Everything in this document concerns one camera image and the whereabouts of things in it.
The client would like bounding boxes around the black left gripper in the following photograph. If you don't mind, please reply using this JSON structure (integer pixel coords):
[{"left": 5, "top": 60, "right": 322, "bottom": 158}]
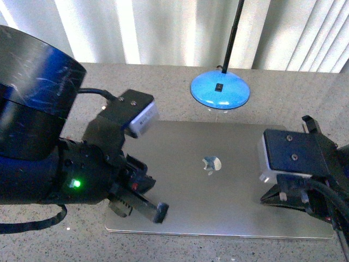
[{"left": 56, "top": 116, "right": 169, "bottom": 224}]

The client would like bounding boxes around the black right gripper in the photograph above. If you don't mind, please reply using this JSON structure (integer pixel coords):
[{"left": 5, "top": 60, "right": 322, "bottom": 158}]
[{"left": 260, "top": 175, "right": 348, "bottom": 227}]

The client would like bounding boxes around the grey aluminium laptop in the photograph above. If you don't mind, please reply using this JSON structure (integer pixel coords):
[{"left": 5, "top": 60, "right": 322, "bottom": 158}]
[{"left": 105, "top": 121, "right": 334, "bottom": 240}]

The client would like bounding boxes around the blue desk lamp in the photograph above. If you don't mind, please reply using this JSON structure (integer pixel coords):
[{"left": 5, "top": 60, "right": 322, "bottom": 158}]
[{"left": 190, "top": 0, "right": 250, "bottom": 110}]

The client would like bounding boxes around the white pleated curtain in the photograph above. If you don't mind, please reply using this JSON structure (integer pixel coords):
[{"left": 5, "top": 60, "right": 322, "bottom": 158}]
[{"left": 1, "top": 1, "right": 348, "bottom": 73}]

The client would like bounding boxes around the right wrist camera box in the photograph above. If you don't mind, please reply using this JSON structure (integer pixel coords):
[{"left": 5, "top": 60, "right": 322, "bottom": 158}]
[{"left": 257, "top": 129, "right": 326, "bottom": 184}]

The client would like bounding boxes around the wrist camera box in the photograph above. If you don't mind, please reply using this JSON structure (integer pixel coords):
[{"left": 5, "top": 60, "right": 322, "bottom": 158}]
[
  {"left": 99, "top": 89, "right": 159, "bottom": 138},
  {"left": 257, "top": 129, "right": 326, "bottom": 184}
]

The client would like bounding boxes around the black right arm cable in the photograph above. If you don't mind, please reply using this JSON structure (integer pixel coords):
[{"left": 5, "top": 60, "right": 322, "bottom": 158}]
[{"left": 306, "top": 180, "right": 349, "bottom": 252}]

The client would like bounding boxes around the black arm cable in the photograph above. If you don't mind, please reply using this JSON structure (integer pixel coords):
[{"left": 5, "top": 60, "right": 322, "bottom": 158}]
[
  {"left": 0, "top": 87, "right": 121, "bottom": 235},
  {"left": 306, "top": 180, "right": 349, "bottom": 252}
]

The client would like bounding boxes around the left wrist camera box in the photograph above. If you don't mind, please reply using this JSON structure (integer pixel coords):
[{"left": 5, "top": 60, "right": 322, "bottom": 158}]
[{"left": 99, "top": 89, "right": 159, "bottom": 138}]

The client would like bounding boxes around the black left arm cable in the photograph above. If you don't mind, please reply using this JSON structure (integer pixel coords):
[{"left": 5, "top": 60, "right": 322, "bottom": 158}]
[{"left": 0, "top": 87, "right": 121, "bottom": 235}]

